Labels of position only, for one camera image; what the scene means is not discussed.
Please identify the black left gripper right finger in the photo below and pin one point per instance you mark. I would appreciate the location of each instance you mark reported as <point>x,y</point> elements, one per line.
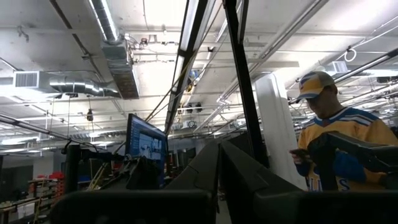
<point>242,180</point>

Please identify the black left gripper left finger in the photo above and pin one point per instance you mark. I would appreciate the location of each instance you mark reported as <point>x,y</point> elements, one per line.
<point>205,174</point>

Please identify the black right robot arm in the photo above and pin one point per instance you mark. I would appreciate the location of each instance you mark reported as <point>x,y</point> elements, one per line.
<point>367,152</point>

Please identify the black phone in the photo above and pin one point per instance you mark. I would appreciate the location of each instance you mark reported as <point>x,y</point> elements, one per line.
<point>300,152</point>

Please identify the monitor with blue screen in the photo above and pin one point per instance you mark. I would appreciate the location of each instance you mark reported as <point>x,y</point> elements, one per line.
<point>146,143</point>

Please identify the black slanted pole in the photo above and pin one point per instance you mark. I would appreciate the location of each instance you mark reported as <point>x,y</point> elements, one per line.
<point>245,87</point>

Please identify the black overhead beam with lights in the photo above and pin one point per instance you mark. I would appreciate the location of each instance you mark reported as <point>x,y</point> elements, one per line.
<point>183,67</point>

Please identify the person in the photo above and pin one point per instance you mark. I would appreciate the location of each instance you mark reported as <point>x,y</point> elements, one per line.
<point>342,124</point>

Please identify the silver air duct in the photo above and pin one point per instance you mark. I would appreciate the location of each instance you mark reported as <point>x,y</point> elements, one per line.
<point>77,85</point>

